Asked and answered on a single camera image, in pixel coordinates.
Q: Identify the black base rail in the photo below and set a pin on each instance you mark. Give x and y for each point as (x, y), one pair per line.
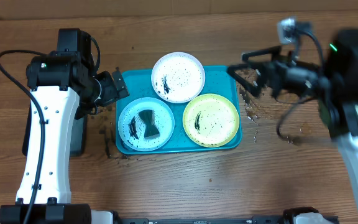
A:
(300, 215)

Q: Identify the green sponge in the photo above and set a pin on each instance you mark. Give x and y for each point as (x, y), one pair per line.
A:
(148, 118)

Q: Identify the yellow speckled plate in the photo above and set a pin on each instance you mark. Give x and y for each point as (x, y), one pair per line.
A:
(210, 120)

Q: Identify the light blue speckled plate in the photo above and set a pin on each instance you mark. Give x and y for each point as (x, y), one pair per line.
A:
(131, 128)

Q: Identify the teal serving tray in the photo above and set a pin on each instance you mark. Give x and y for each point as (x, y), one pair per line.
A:
(139, 85)

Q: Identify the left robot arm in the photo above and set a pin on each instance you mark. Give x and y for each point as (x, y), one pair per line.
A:
(63, 86)

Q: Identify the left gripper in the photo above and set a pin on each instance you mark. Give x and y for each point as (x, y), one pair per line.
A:
(112, 93)

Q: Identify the white speckled plate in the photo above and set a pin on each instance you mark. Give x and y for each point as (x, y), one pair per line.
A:
(178, 77)

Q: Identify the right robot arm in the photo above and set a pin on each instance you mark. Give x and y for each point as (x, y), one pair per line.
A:
(333, 84)

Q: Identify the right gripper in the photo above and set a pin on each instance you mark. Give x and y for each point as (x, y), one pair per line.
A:
(274, 70)

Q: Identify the black water tray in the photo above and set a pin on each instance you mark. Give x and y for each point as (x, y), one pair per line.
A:
(78, 136)

